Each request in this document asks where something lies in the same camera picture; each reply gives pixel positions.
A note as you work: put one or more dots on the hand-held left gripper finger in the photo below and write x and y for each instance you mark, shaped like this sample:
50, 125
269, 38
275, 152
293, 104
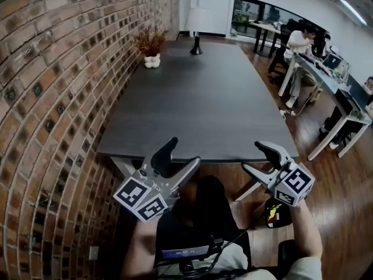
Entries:
186, 174
163, 156

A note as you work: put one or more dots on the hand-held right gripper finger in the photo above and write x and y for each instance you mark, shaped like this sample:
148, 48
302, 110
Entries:
272, 153
258, 174

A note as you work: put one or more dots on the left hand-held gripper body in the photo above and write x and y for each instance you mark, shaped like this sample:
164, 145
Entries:
140, 195

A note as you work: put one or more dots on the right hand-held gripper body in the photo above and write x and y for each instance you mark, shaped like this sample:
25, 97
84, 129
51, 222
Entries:
294, 185

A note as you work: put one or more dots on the black bin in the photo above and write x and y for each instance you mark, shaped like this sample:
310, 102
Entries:
277, 216

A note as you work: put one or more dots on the person's left forearm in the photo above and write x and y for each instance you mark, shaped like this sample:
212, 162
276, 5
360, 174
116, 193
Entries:
140, 244

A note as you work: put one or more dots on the person's right forearm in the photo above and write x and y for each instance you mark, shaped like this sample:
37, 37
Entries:
306, 235

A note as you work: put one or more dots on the white power strip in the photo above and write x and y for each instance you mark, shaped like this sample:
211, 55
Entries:
284, 113

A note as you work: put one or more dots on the black chair armrest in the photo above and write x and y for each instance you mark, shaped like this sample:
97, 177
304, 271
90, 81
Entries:
285, 252

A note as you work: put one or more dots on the dark grey table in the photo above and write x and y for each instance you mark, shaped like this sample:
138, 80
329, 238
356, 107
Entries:
198, 98

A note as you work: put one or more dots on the black chest-mounted screen device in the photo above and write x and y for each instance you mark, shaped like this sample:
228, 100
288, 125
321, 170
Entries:
186, 252

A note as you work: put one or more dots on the white office desk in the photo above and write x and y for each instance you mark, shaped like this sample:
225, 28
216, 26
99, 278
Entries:
326, 83

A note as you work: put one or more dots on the black office chair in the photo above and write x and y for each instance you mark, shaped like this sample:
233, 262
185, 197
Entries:
277, 63

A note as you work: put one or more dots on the person's light grey shirt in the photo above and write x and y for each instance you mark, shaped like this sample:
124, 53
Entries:
233, 261

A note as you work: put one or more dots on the white bubble plant pot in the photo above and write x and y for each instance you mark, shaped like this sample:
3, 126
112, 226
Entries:
152, 61

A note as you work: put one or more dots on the black computer monitor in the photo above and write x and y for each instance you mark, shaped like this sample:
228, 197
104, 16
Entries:
358, 93

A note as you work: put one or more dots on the open laptop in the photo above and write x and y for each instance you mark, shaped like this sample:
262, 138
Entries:
332, 60

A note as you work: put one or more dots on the dried brown plant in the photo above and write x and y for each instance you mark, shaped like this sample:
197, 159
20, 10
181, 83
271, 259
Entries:
150, 41

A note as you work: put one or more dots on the wooden desk with black legs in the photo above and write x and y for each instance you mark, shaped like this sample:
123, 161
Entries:
263, 28

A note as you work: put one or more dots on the table lamp with white shade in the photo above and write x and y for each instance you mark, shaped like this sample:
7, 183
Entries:
199, 22

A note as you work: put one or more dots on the large dark window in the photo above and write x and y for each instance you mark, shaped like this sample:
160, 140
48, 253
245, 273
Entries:
262, 13

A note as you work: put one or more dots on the long ceiling light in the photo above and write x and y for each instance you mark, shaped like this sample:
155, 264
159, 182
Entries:
352, 11

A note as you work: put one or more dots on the white wall outlet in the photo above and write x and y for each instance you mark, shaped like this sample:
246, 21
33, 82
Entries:
94, 252

